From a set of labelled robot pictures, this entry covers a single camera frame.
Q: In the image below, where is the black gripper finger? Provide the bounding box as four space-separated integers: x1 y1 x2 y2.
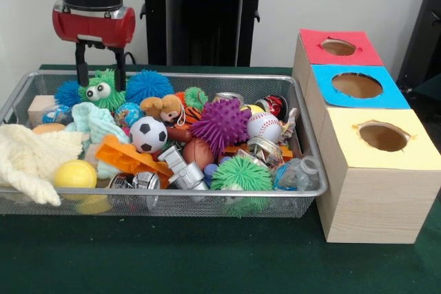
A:
113 46 129 93
74 40 91 89

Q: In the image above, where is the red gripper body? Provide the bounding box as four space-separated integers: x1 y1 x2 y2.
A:
52 6 136 49

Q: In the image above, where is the clear shallow bin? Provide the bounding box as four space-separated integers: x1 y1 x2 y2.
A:
0 69 330 219

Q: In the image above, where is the green fuzzy monster toy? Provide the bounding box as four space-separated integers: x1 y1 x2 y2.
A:
77 68 129 112

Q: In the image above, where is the large blue spiky ball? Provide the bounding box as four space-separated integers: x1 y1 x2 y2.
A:
125 70 174 106

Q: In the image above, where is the small soccer ball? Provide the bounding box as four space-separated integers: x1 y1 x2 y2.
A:
130 116 170 154

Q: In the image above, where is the orange plastic grid block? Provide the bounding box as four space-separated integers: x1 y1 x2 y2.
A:
95 134 175 185

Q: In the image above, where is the cream knitted cloth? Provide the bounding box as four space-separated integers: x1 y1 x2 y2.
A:
0 123 85 207

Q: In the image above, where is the plain yellow ball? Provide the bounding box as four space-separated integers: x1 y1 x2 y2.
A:
54 159 99 190

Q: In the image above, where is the purple spiky ball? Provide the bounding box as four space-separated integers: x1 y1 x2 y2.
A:
189 98 252 156

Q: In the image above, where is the white baseball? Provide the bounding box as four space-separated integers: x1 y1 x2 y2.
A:
246 112 282 145

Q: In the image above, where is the green spiky ball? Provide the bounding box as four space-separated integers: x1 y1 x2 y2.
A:
210 155 274 217

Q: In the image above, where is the dark green table cloth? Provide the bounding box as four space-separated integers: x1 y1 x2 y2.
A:
0 63 441 294

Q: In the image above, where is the crushed plastic water bottle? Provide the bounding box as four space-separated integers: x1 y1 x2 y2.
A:
274 156 322 192

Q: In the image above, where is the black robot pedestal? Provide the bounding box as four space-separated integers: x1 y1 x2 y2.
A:
128 0 278 67

